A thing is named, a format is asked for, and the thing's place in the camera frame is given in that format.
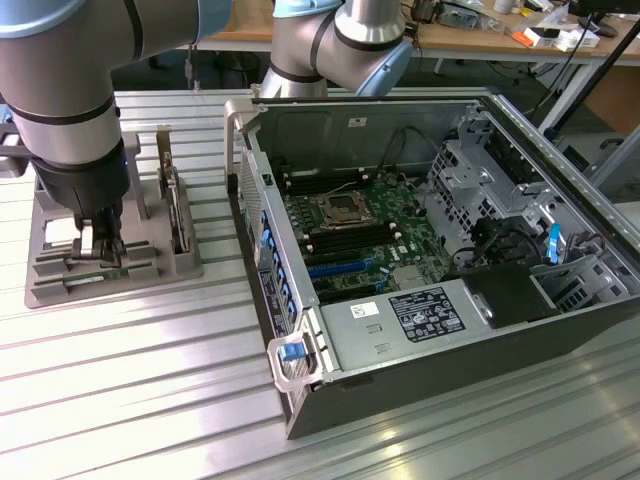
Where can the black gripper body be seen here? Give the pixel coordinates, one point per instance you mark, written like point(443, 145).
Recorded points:
point(82, 185)

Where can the green RAM stick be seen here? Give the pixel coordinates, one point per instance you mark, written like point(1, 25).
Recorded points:
point(90, 277)

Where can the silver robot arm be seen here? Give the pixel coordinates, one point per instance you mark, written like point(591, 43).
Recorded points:
point(60, 75)

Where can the black RAM slot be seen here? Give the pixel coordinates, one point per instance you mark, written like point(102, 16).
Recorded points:
point(351, 236)
point(354, 246)
point(353, 241)
point(350, 231)
point(328, 188)
point(324, 175)
point(326, 184)
point(325, 179)

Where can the silver CPU chip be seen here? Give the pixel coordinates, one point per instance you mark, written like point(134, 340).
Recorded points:
point(57, 232)

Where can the gray parts rack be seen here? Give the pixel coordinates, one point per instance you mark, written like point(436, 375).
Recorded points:
point(187, 262)

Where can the blue case latch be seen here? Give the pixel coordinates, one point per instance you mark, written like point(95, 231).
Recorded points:
point(291, 351)

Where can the wooden desk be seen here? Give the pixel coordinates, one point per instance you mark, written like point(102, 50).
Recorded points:
point(500, 42)
point(240, 30)

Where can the black expansion slot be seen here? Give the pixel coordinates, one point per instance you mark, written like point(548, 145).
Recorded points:
point(332, 257)

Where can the blue expansion slot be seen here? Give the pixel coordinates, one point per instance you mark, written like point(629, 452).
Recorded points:
point(340, 270)

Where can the CPU socket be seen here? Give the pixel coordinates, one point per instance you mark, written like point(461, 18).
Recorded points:
point(342, 210)

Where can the silver power supply unit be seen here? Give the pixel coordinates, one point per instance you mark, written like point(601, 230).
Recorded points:
point(360, 345)

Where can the white case sticker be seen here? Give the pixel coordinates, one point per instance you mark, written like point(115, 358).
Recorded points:
point(357, 121)

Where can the silver chipset heatsink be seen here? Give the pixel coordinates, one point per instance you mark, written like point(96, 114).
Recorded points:
point(410, 277)

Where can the green motherboard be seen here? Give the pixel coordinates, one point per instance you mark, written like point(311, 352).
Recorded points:
point(415, 235)

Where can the open black PC case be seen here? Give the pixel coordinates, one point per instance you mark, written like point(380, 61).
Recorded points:
point(450, 380)

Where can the silver metal disk bay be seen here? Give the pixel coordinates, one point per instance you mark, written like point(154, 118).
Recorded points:
point(500, 200)

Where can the black plastic fan shroud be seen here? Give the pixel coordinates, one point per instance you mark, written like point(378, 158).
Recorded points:
point(510, 295)

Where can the gray metal drive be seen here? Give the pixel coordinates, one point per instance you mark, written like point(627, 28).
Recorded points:
point(460, 19)

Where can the blue disk bay tab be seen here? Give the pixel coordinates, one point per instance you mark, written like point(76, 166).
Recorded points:
point(553, 245)

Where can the orange white small box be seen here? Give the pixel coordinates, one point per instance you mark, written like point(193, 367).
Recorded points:
point(522, 37)

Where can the white cup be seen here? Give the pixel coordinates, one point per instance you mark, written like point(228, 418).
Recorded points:
point(505, 5)

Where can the black tripod pole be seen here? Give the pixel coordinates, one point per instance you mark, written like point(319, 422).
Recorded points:
point(590, 83)

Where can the gray computer case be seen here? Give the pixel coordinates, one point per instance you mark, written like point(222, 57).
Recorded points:
point(620, 170)

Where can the brown cardboard box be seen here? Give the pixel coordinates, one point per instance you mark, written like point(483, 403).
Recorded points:
point(615, 105)

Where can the black monitor base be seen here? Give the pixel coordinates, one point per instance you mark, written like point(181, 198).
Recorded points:
point(602, 27)

